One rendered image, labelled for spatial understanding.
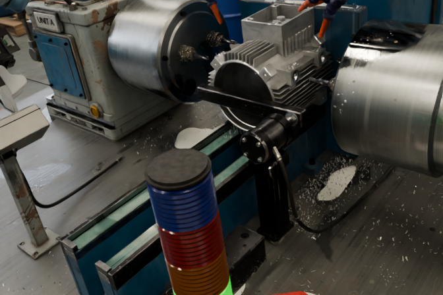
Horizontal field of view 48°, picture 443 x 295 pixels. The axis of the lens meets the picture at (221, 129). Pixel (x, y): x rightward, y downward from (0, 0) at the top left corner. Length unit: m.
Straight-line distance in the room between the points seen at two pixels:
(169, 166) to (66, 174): 0.87
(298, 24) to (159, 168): 0.65
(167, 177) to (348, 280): 0.53
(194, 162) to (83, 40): 0.88
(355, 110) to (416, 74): 0.11
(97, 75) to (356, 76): 0.71
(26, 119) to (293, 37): 0.53
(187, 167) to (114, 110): 0.91
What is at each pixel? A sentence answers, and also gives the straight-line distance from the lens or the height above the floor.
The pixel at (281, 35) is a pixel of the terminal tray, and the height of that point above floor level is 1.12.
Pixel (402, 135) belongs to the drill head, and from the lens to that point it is 0.81.
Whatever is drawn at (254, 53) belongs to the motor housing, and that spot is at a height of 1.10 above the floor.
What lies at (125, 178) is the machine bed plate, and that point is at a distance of 1.21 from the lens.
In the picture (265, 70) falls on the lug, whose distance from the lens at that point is 0.93.
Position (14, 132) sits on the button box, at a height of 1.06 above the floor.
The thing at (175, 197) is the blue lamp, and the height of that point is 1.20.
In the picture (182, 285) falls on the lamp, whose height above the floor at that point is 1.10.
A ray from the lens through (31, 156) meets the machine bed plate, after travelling 1.42.
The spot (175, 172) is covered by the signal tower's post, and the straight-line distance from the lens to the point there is 0.43.
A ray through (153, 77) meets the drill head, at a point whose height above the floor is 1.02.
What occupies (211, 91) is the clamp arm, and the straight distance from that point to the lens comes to 1.01.
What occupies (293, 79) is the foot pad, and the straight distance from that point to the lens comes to 0.95.
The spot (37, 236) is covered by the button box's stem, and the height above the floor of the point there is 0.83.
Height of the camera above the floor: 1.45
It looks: 30 degrees down
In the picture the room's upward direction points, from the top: 8 degrees counter-clockwise
